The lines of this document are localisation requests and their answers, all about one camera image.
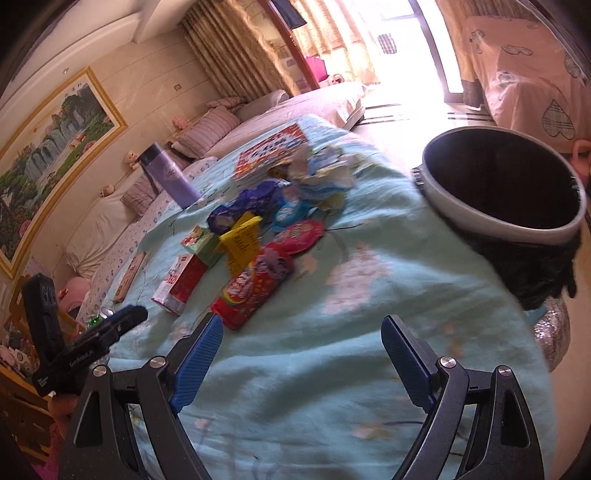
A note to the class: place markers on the pink heart print cloth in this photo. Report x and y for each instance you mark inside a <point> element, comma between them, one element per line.
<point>521,74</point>

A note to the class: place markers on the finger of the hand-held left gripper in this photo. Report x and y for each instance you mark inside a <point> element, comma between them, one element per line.
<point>122,321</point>

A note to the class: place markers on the brown wooden frame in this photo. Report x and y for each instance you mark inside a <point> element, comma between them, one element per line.
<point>291,41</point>

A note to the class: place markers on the pink plush toy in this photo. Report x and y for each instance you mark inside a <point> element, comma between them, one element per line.
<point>74,297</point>

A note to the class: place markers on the framed landscape painting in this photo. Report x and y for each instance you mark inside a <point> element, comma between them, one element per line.
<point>51,152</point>

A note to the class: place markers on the large striped pillow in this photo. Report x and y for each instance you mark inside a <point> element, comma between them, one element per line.
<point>207,131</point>

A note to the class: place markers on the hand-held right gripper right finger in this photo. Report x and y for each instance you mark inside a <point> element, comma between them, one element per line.
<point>406,360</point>

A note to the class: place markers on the red white carton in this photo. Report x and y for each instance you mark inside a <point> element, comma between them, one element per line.
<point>180,284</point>

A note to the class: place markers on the pink bag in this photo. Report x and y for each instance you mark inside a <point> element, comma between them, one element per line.
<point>316,69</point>

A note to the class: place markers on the small green box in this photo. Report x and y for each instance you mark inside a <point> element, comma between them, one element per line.
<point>201,242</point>

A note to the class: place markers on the yellow snack packet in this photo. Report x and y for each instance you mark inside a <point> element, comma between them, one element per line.
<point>240,242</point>

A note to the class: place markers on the grey bin with black bag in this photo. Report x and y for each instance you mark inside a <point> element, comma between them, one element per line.
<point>444,199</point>

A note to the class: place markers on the pink red wrapper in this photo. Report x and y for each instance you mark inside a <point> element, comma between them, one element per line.
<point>300,235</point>

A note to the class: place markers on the purple foil wrapper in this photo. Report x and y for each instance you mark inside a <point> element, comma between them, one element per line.
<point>249,203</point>

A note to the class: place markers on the wooden strip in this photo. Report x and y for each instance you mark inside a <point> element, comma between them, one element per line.
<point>131,276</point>

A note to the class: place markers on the patterned beige curtain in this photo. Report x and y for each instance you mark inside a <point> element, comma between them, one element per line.
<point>231,46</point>

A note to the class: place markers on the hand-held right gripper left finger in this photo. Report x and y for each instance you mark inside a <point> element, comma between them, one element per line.
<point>198,364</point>

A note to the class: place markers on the wooden chair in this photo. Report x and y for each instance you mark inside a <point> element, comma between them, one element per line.
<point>18,397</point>

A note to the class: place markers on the flat red white box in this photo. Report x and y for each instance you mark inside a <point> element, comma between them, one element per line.
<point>263,154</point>

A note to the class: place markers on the silver sequin bag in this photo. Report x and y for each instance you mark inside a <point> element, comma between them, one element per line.
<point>551,332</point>

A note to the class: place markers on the purple bottle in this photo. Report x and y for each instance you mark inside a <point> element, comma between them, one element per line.
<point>173,182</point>

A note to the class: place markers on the crumpled white blue wrapper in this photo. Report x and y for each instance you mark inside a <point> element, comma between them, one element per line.
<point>323,170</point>

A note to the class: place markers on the red candy packet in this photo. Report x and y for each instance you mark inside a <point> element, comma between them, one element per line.
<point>249,290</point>

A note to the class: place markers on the small plush toy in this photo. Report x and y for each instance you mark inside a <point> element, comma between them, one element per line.
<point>181,123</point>
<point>133,159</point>
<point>107,190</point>

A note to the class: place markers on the teal floral blanket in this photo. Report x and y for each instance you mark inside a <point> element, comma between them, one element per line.
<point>346,286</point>

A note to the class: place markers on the white patterned sheet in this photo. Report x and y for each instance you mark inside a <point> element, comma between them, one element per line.
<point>152,221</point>

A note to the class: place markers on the crumpled yellow wrapper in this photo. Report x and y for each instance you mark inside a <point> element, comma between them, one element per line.
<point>333,202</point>

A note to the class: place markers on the white cushion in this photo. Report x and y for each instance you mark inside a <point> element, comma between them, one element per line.
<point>99,235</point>

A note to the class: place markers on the small striped pillow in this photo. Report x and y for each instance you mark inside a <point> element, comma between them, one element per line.
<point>141,196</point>

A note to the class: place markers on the blue foil wrapper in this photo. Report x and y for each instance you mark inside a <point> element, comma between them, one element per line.
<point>291,214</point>

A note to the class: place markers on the dark hanging garment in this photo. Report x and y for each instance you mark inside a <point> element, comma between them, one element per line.
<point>288,11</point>

